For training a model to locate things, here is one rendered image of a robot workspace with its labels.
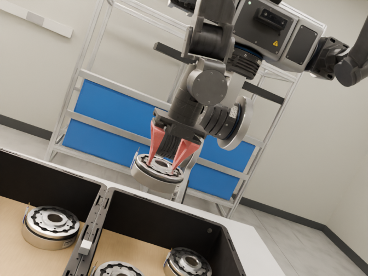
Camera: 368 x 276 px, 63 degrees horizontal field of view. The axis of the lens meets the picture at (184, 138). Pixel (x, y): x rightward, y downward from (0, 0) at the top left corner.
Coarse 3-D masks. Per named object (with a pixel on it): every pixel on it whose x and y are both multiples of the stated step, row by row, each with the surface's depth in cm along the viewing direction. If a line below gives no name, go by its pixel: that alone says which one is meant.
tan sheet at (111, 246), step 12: (108, 240) 66; (120, 240) 68; (132, 240) 70; (96, 252) 61; (108, 252) 63; (120, 252) 64; (132, 252) 66; (144, 252) 68; (156, 252) 69; (168, 252) 71; (96, 264) 58; (132, 264) 62; (144, 264) 64; (156, 264) 65
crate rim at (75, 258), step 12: (12, 156) 64; (24, 156) 65; (48, 168) 65; (60, 168) 67; (84, 180) 67; (96, 204) 62; (96, 216) 55; (84, 228) 50; (72, 252) 44; (72, 264) 42
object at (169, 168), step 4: (152, 160) 59; (156, 160) 61; (160, 160) 61; (152, 164) 58; (156, 164) 58; (164, 164) 61; (168, 164) 61; (160, 168) 58; (164, 168) 58; (168, 168) 59; (172, 168) 60
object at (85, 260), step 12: (108, 192) 65; (120, 192) 68; (108, 204) 61; (156, 204) 70; (192, 216) 71; (96, 228) 52; (96, 240) 49; (228, 240) 67; (84, 264) 43; (240, 264) 60
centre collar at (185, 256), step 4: (184, 256) 66; (188, 256) 67; (192, 256) 67; (184, 260) 64; (196, 260) 66; (184, 264) 64; (188, 264) 64; (200, 264) 65; (188, 268) 63; (192, 268) 63; (196, 268) 64; (200, 268) 65
